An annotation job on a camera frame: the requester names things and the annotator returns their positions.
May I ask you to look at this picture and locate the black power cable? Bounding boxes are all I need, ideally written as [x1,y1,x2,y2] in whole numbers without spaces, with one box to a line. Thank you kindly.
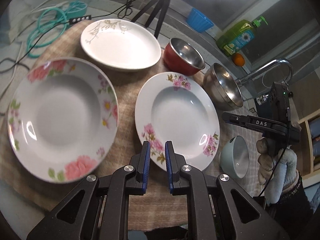
[0,0,161,73]

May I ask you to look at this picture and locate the teal cable reel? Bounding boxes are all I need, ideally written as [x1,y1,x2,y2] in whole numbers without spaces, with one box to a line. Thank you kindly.
[65,2,87,20]

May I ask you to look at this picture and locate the black mini tripod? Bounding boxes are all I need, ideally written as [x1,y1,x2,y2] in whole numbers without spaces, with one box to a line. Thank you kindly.
[131,0,171,39]

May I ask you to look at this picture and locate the black power strip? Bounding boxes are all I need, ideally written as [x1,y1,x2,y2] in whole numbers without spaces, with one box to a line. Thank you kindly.
[68,15,92,25]

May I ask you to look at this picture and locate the right gloved hand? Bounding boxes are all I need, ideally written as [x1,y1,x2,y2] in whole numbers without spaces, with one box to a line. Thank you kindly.
[256,138,299,204]

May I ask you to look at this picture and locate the blue ribbed plastic bowl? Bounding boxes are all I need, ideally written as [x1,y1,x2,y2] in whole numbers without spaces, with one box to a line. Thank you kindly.
[186,8,214,33]

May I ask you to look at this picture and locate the large stainless steel bowl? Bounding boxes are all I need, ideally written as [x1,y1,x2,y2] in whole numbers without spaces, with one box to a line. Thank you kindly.
[203,63,244,111]

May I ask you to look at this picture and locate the green dish soap bottle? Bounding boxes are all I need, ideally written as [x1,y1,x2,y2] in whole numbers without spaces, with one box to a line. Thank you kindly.
[216,16,268,57]

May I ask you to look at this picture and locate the light blue ceramic bowl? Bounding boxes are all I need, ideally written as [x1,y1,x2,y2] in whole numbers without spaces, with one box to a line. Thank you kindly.
[218,135,249,179]

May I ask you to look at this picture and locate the large pink floral plate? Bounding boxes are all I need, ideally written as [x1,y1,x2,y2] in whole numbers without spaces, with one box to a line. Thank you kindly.
[8,57,118,184]

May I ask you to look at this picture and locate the chrome kitchen faucet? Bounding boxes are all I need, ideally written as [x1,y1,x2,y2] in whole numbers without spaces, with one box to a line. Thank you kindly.
[235,58,293,87]

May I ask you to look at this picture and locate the chrome spray hose head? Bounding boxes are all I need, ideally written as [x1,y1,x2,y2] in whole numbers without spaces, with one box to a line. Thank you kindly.
[255,94,270,106]

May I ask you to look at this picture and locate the orange fruit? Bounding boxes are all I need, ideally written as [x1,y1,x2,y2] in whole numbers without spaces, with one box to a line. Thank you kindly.
[232,53,245,67]

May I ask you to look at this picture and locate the wooden shelf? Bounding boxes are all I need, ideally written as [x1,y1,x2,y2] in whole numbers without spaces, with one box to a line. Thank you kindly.
[297,109,319,179]

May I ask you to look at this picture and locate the pink floral soup plate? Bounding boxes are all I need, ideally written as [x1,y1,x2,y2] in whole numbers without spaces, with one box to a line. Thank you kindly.
[135,72,220,171]

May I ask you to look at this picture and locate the red steel-lined bowl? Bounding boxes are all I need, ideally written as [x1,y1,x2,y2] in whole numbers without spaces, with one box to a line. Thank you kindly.
[163,37,205,76]

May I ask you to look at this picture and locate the teal cable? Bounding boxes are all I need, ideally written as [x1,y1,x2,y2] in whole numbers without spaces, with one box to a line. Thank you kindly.
[26,0,102,59]

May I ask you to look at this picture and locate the white plate brown leaf pattern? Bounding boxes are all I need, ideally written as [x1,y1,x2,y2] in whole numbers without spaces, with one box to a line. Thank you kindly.
[80,19,162,72]

